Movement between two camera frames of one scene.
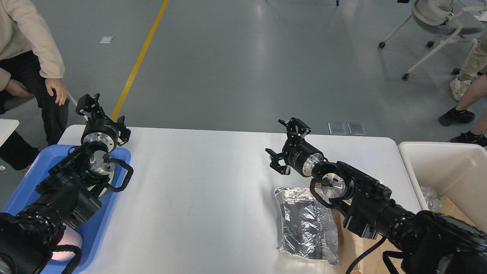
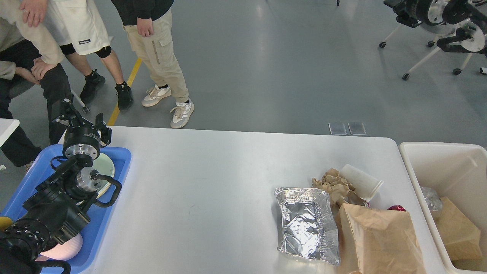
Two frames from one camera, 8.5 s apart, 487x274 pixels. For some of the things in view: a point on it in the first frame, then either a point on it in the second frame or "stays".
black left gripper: [99, 129] → [81, 137]
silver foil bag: [308, 229] stays
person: [478, 135] → [80, 26]
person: [475, 64] → [149, 25]
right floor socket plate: [356, 128] stays
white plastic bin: [457, 170] stays
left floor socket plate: [337, 128] stays
